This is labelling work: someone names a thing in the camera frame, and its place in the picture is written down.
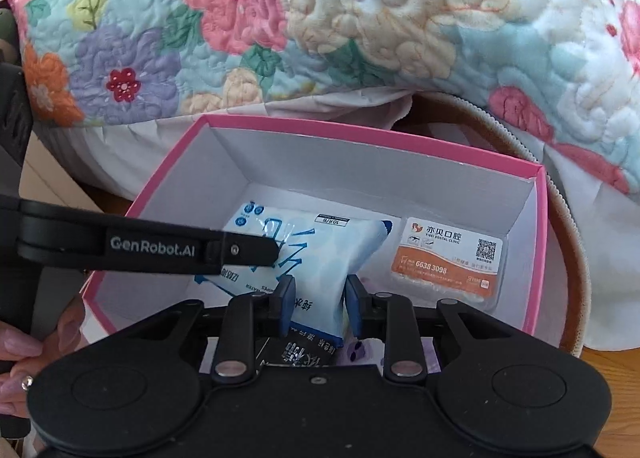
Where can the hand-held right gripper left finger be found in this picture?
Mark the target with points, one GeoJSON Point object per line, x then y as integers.
{"type": "Point", "coordinates": [287, 303]}

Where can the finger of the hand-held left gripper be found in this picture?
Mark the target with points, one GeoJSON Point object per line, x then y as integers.
{"type": "Point", "coordinates": [250, 252]}

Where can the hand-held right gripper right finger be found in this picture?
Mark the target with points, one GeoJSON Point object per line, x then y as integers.
{"type": "Point", "coordinates": [354, 305]}

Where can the wet wipes pack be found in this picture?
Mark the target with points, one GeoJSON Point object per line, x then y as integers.
{"type": "Point", "coordinates": [320, 258]}

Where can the orange label plastic case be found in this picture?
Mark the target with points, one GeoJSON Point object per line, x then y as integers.
{"type": "Point", "coordinates": [440, 263]}

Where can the pink cardboard box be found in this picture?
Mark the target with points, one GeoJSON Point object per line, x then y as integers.
{"type": "Point", "coordinates": [350, 163]}

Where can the person's left hand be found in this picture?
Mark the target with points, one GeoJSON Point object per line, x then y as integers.
{"type": "Point", "coordinates": [20, 345]}

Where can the dark green cloth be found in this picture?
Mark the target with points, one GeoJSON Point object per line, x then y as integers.
{"type": "Point", "coordinates": [9, 38]}

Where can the checkered rug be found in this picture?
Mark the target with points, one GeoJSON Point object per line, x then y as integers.
{"type": "Point", "coordinates": [567, 278]}

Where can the floral quilt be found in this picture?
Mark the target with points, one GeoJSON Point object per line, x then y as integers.
{"type": "Point", "coordinates": [350, 13]}

